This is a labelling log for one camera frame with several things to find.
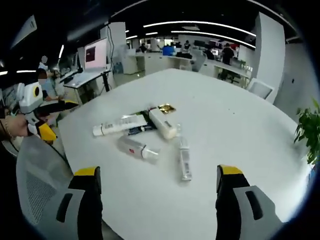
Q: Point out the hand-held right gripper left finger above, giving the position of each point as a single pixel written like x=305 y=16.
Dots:
x=85 y=205

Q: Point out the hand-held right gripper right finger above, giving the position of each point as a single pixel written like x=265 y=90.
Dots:
x=232 y=205

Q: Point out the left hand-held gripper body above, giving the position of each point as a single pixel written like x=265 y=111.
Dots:
x=28 y=97

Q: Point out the white skincare tube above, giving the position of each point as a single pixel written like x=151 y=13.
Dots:
x=117 y=125

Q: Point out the clear skincare bottle white label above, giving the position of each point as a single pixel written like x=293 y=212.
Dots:
x=185 y=160

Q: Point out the clear skincare bottle red label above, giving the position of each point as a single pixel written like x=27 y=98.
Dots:
x=135 y=147

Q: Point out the dark skincare item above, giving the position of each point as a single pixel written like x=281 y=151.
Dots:
x=145 y=112

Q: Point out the small clear skincare bottle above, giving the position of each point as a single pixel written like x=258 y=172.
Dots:
x=179 y=128

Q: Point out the white skincare bottle cream cap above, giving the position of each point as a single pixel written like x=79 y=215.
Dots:
x=161 y=122

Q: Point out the gold skincare packet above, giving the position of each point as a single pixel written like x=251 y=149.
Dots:
x=168 y=108

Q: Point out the person's left hand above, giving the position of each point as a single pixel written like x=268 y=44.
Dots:
x=17 y=127

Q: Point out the white side desk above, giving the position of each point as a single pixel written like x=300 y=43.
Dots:
x=82 y=78

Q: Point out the grey mesh office chair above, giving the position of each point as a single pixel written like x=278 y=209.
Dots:
x=40 y=180

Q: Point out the computer monitor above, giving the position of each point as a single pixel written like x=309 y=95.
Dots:
x=95 y=53

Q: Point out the green potted plant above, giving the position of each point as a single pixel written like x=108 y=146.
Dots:
x=308 y=130

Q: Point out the white office chair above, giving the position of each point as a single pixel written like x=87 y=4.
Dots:
x=261 y=88

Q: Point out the long white office counter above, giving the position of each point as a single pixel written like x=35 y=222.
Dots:
x=170 y=62

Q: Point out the ceiling light strip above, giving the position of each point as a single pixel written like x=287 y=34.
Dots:
x=200 y=26

